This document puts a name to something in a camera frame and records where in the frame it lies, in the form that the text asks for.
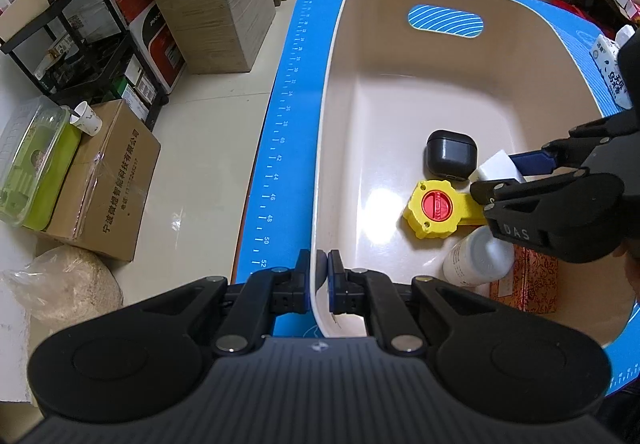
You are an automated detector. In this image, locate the white eraser block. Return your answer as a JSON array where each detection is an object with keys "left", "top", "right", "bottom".
[{"left": 469, "top": 150, "right": 525, "bottom": 183}]

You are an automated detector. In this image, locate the beige plastic bin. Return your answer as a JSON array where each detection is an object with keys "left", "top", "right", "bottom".
[{"left": 309, "top": 0, "right": 639, "bottom": 350}]

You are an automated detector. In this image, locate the orange patterned box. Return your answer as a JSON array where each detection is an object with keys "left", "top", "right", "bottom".
[{"left": 489, "top": 246, "right": 559, "bottom": 314}]

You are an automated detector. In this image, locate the white pill bottle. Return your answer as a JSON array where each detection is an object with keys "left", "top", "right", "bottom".
[{"left": 442, "top": 226, "right": 515, "bottom": 287}]

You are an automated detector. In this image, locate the white tissue box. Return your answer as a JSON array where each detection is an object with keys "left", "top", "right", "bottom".
[{"left": 590, "top": 25, "right": 634, "bottom": 109}]

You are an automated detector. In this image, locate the black earbuds case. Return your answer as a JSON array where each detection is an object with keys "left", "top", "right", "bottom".
[{"left": 424, "top": 130, "right": 477, "bottom": 182}]

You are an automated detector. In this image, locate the small cardboard box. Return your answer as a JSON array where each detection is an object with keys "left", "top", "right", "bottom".
[{"left": 42, "top": 100, "right": 160, "bottom": 262}]

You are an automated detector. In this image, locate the bag of rice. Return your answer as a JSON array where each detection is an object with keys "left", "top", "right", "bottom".
[{"left": 1, "top": 245, "right": 124, "bottom": 331}]

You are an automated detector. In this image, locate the white paper cup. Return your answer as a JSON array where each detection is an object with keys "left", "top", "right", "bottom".
[{"left": 70, "top": 102, "right": 103, "bottom": 138}]

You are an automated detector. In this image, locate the green clear plastic container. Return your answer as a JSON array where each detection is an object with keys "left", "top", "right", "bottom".
[{"left": 1, "top": 96, "right": 81, "bottom": 232}]

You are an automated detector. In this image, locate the black metal rack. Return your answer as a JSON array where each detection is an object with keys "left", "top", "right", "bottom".
[{"left": 1, "top": 0, "right": 168, "bottom": 129}]

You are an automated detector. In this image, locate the red white appliance box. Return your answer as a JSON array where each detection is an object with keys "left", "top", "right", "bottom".
[{"left": 114, "top": 0, "right": 186, "bottom": 94}]

